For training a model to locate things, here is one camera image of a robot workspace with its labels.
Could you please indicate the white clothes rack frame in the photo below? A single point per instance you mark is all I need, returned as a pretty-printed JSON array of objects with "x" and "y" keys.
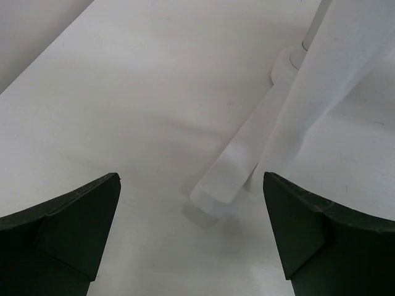
[{"x": 343, "y": 43}]

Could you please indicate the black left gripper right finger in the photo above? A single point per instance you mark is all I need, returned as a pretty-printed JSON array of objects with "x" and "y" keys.
[{"x": 326, "y": 248}]

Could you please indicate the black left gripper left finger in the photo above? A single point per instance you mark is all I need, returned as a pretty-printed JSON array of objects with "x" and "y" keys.
[{"x": 56, "y": 247}]

